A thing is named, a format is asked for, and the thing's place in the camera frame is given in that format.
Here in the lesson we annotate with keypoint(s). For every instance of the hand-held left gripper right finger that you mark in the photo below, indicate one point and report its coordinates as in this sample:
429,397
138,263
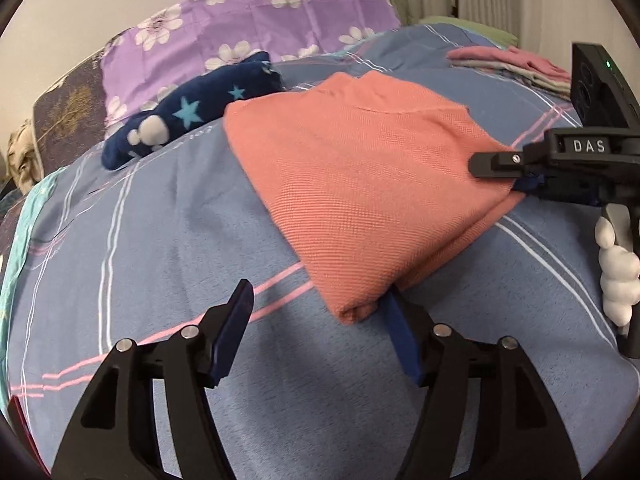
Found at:
404,340

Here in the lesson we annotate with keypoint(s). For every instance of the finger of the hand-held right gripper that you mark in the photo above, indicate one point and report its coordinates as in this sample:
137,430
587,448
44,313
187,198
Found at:
492,164
532,184

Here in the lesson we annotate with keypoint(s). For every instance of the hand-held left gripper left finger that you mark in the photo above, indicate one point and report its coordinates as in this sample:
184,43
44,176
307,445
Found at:
231,332

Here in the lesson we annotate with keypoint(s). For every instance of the coral knit garment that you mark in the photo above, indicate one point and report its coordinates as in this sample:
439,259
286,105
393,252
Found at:
370,175

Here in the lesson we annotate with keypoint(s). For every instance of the pile of folded pink clothes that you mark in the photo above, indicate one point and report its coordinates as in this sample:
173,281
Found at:
515,67

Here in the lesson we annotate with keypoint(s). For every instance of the person's right hand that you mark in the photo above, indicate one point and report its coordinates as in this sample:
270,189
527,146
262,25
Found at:
620,280

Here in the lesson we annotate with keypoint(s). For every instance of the light green bedding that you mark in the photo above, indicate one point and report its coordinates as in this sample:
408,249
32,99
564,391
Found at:
475,27

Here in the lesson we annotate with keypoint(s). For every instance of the navy star print garment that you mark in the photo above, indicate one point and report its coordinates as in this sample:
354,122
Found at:
190,110

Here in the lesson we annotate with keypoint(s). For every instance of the teal patterned cloth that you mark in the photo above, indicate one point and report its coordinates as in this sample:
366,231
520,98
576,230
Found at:
25,230

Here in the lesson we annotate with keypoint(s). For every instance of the dark red cloth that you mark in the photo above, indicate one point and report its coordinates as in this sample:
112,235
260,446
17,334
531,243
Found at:
20,425

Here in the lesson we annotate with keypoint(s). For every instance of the beige patterned cloth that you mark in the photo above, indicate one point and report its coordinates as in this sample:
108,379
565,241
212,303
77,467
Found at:
22,157

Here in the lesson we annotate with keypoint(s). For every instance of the dark brown patterned pillow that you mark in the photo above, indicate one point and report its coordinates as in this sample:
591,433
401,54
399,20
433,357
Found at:
70,105

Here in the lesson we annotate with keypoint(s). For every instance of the purple floral pillow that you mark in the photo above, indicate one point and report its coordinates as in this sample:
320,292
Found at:
240,20

